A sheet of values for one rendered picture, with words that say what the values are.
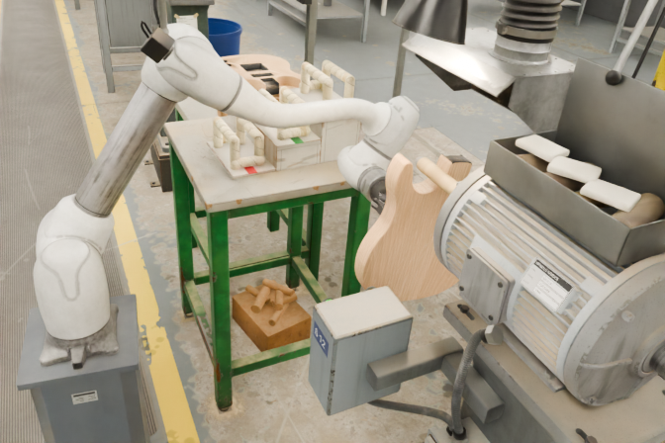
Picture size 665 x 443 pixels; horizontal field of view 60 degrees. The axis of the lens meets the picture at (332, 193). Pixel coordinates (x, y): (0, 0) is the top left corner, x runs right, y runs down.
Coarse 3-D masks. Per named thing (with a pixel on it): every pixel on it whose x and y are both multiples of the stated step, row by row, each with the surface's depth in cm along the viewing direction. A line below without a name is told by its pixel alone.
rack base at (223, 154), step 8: (208, 144) 198; (224, 144) 198; (248, 144) 199; (216, 152) 192; (224, 152) 193; (240, 152) 193; (248, 152) 194; (224, 160) 188; (240, 168) 184; (256, 168) 185; (264, 168) 185; (272, 168) 185; (232, 176) 180; (240, 176) 180; (248, 176) 182
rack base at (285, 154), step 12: (264, 132) 190; (276, 132) 191; (312, 132) 193; (264, 144) 191; (276, 144) 182; (288, 144) 183; (300, 144) 185; (312, 144) 188; (276, 156) 183; (288, 156) 185; (300, 156) 188; (312, 156) 190; (276, 168) 185; (288, 168) 188
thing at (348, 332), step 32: (384, 288) 109; (320, 320) 102; (352, 320) 101; (384, 320) 101; (320, 352) 104; (352, 352) 100; (384, 352) 104; (320, 384) 107; (352, 384) 105; (448, 416) 103
